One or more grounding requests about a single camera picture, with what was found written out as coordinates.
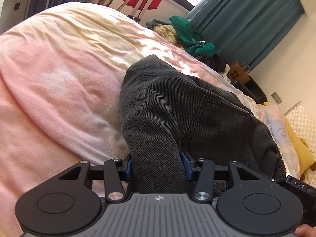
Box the green garment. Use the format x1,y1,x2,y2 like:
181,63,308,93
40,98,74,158
169,16,216,58

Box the black armchair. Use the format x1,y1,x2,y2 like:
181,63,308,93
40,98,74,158
231,76,268,105

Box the wall socket plate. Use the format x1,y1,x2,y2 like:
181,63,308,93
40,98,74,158
271,91,282,105

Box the pale yellow knit garment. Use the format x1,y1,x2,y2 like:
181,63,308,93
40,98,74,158
153,24,178,44

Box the white quilted headboard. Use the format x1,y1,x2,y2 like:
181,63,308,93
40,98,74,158
285,101,316,157

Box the black pants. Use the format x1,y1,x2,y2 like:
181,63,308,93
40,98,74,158
119,55,286,194

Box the right teal curtain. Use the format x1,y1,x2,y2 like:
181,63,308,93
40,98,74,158
186,0,305,69

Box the person's hand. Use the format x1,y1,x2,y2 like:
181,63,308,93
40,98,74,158
295,224,316,237

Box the pink tie-dye bed sheet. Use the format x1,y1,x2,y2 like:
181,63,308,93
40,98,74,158
1,2,267,236

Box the brown paper bag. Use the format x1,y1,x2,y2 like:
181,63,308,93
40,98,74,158
228,61,251,84

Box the pastel pillow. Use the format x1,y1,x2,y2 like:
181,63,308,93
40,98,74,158
258,104,300,178

